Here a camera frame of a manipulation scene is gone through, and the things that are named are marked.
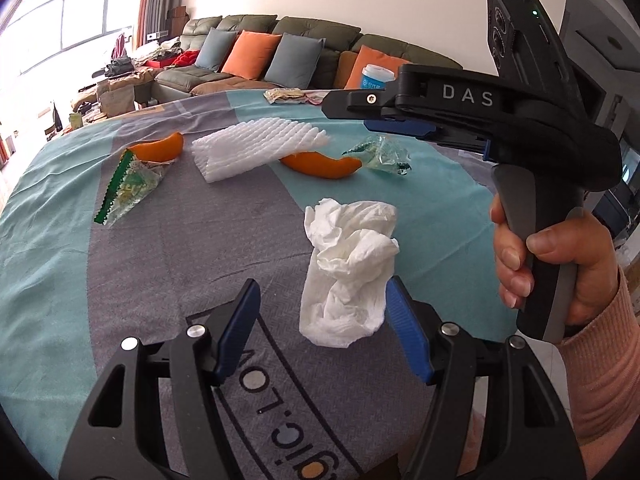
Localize orange cushion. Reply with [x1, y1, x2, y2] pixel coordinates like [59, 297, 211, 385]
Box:
[220, 30, 282, 81]
[347, 45, 401, 90]

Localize yellow snack packet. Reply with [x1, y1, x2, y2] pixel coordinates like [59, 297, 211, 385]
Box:
[264, 89, 306, 105]

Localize clear green plastic wrapper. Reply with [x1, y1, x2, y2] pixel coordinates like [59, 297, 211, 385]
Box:
[342, 135, 413, 177]
[94, 150, 176, 226]

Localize blue white canister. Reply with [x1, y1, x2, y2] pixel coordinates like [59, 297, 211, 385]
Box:
[358, 64, 397, 92]

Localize orange peel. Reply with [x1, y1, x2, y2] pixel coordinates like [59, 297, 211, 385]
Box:
[129, 131, 184, 162]
[280, 154, 361, 181]

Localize white foam fruit net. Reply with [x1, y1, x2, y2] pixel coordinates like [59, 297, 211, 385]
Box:
[191, 116, 333, 183]

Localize white tissue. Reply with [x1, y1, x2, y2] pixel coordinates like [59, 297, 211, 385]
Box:
[299, 198, 400, 348]

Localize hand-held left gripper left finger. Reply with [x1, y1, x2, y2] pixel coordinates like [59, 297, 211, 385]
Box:
[59, 277, 261, 480]

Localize beige paper bag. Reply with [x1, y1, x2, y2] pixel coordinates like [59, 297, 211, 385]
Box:
[97, 82, 136, 116]

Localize green sofa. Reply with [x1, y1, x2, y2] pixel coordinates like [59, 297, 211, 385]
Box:
[152, 14, 463, 98]

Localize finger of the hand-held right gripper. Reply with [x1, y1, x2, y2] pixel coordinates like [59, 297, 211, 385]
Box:
[322, 87, 407, 122]
[364, 119, 489, 157]

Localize person's right forearm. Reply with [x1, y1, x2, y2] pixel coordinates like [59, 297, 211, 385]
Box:
[557, 265, 640, 480]

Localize dark clothing pile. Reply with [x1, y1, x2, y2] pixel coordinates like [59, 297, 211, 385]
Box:
[102, 55, 136, 78]

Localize person's right hand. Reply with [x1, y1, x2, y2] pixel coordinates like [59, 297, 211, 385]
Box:
[490, 194, 621, 328]

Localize large window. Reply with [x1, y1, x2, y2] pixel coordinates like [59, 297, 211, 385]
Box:
[0, 0, 138, 96]

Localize brown cardboard boxes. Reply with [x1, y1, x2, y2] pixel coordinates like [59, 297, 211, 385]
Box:
[165, 6, 190, 36]

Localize white clothes pile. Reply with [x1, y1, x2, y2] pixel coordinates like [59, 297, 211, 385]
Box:
[132, 37, 181, 61]

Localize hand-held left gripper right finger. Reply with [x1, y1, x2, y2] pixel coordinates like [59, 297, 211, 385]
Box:
[385, 276, 587, 480]

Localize grey-blue cushion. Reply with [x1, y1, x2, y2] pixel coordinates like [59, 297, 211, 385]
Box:
[263, 32, 326, 90]
[194, 27, 238, 72]

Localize brown sofa throw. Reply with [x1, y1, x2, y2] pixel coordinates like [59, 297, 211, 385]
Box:
[190, 79, 281, 97]

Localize teal grey blanket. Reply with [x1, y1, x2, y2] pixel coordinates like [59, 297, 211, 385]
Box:
[0, 87, 546, 480]

